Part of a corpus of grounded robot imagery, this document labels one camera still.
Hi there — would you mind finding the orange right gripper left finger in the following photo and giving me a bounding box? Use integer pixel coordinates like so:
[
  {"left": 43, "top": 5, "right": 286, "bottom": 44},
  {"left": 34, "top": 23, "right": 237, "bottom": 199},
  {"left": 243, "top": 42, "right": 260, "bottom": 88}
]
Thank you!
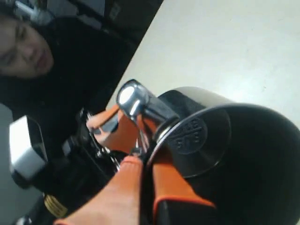
[{"left": 54, "top": 156, "right": 143, "bottom": 225}]

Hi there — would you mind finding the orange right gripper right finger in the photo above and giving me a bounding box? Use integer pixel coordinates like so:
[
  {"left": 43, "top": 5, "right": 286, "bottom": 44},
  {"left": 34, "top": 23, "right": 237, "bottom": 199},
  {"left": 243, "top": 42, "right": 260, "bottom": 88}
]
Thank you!
[{"left": 152, "top": 150, "right": 216, "bottom": 225}]

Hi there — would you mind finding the stainless steel cup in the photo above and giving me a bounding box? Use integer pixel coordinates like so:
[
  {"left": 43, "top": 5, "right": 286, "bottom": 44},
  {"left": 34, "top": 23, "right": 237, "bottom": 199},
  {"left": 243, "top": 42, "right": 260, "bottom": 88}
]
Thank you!
[{"left": 117, "top": 80, "right": 300, "bottom": 225}]

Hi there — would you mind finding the silver black device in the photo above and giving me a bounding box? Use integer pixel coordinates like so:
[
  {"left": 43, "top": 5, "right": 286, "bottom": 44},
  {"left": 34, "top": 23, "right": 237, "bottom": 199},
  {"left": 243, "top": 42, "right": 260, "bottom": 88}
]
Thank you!
[{"left": 9, "top": 116, "right": 48, "bottom": 189}]

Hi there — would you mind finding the person in black clothing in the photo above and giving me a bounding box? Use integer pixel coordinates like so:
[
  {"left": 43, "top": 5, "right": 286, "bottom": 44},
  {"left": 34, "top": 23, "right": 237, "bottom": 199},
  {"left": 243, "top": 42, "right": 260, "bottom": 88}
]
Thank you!
[{"left": 0, "top": 13, "right": 137, "bottom": 150}]

